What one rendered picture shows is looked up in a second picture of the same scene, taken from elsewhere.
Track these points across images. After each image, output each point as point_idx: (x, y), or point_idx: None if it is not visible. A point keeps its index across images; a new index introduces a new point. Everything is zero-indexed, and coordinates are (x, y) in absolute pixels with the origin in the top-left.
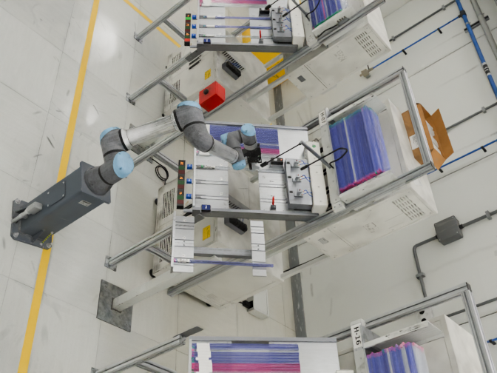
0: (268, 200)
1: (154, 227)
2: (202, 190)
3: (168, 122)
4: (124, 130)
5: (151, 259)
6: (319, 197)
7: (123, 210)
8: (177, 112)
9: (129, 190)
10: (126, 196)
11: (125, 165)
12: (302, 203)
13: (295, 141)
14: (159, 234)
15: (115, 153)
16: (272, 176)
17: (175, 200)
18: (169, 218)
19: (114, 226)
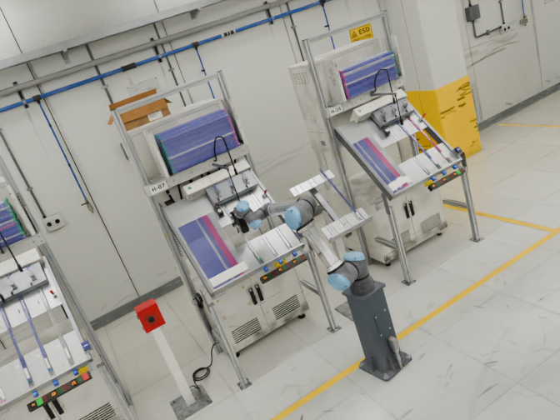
0: (258, 202)
1: (262, 341)
2: (282, 247)
3: (315, 227)
4: (335, 264)
5: (291, 323)
6: (240, 166)
7: (280, 357)
8: (307, 219)
9: (255, 368)
10: (263, 365)
11: (356, 252)
12: (252, 175)
13: (182, 210)
14: (318, 276)
15: (354, 262)
16: (232, 210)
17: (244, 322)
18: (262, 318)
19: (303, 347)
